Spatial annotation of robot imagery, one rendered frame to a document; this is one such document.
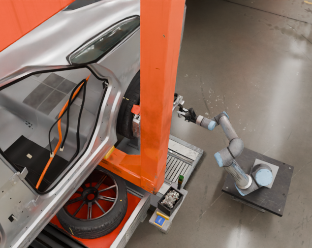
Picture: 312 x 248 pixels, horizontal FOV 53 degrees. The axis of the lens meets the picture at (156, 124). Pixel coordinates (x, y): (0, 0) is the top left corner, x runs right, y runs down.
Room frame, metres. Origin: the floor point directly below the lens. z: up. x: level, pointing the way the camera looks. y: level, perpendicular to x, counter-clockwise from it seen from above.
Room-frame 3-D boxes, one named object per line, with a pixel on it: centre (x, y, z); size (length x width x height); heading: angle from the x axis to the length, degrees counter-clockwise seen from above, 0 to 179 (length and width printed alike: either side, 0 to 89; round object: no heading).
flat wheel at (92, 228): (1.28, 0.55, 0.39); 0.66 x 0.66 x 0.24
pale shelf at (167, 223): (1.23, -0.16, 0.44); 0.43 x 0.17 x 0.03; 153
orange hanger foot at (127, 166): (1.54, 0.30, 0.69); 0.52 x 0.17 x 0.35; 63
